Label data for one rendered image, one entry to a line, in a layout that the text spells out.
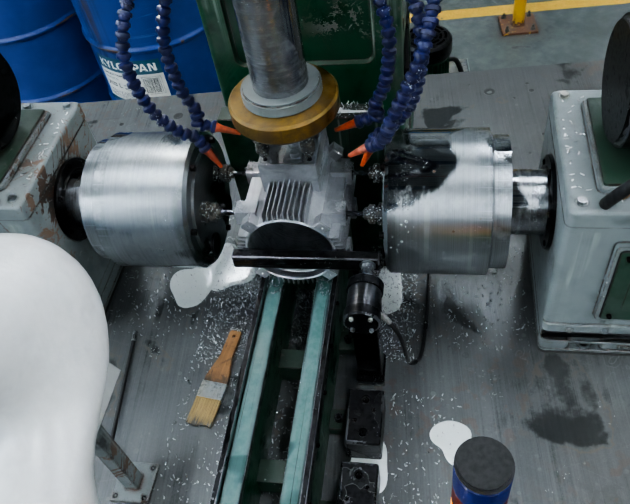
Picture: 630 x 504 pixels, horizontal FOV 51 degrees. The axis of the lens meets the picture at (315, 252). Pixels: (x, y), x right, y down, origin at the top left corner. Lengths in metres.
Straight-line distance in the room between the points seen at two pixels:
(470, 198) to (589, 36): 2.55
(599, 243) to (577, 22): 2.64
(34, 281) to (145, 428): 0.88
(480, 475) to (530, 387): 0.55
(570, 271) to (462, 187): 0.22
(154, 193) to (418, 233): 0.44
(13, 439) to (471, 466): 0.44
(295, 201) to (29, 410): 0.73
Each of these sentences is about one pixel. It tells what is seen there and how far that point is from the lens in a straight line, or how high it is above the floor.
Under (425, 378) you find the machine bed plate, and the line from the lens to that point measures 1.24.
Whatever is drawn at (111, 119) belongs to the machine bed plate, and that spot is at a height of 0.80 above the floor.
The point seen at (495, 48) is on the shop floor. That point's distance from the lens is 3.43.
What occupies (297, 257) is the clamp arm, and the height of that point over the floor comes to 1.03.
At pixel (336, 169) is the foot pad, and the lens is 1.19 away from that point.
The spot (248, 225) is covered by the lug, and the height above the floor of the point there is 1.08.
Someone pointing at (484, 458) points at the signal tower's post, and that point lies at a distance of 0.72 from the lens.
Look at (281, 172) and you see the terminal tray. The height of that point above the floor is 1.13.
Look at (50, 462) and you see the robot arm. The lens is 0.46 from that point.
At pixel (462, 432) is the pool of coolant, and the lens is 1.19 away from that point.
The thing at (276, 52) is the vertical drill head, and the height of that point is 1.35.
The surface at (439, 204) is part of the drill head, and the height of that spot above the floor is 1.13.
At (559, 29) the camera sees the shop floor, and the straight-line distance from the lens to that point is 3.59.
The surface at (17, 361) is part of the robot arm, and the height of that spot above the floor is 1.57.
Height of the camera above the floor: 1.88
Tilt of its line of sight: 49 degrees down
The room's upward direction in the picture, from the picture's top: 11 degrees counter-clockwise
